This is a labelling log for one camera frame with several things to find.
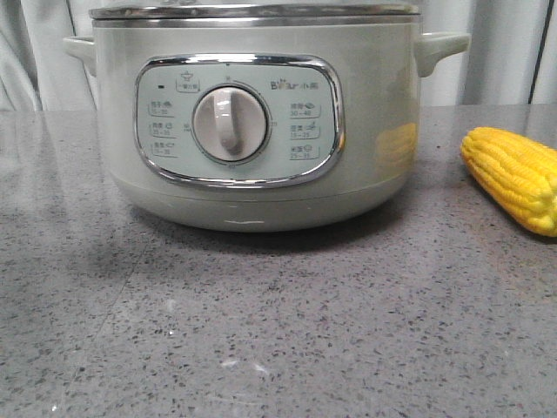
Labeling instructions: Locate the glass pot lid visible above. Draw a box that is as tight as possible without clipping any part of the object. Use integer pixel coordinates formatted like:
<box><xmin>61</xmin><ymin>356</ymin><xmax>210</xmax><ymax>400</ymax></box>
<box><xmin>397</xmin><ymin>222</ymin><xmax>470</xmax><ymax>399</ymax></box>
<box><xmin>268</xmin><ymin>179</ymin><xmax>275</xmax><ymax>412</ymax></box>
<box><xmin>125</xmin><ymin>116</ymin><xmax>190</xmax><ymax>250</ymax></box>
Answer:
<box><xmin>89</xmin><ymin>1</ymin><xmax>419</xmax><ymax>20</ymax></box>

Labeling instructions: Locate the pale green electric cooking pot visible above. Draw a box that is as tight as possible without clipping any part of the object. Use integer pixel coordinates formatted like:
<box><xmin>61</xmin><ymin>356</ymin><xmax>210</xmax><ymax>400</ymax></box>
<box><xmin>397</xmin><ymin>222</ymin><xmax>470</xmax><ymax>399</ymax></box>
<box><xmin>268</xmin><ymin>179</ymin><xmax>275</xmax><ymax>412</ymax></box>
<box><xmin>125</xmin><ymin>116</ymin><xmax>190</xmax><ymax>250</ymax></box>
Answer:
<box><xmin>63</xmin><ymin>16</ymin><xmax>470</xmax><ymax>232</ymax></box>

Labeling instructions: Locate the yellow corn cob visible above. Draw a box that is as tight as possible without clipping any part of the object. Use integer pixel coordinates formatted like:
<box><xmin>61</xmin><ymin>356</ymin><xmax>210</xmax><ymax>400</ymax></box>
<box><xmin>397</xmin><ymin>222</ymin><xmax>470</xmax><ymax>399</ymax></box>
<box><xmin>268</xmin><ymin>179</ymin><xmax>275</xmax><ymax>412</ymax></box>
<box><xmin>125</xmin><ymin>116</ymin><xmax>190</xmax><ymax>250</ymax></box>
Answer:
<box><xmin>460</xmin><ymin>127</ymin><xmax>556</xmax><ymax>238</ymax></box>

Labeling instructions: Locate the white pleated curtain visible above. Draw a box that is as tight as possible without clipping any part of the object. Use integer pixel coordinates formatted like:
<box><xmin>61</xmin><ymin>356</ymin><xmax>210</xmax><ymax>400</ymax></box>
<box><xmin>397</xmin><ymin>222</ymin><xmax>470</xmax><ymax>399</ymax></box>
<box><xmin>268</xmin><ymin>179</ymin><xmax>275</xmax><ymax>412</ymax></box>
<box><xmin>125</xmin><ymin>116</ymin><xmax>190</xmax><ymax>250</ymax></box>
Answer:
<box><xmin>1</xmin><ymin>1</ymin><xmax>556</xmax><ymax>111</ymax></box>

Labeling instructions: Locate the black cable behind curtain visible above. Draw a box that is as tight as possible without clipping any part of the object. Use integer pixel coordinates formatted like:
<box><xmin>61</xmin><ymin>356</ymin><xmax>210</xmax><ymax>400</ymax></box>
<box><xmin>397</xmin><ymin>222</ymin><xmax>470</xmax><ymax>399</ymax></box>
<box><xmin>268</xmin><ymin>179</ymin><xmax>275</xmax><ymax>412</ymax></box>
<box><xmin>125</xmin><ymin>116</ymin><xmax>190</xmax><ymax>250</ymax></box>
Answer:
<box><xmin>527</xmin><ymin>0</ymin><xmax>553</xmax><ymax>105</ymax></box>

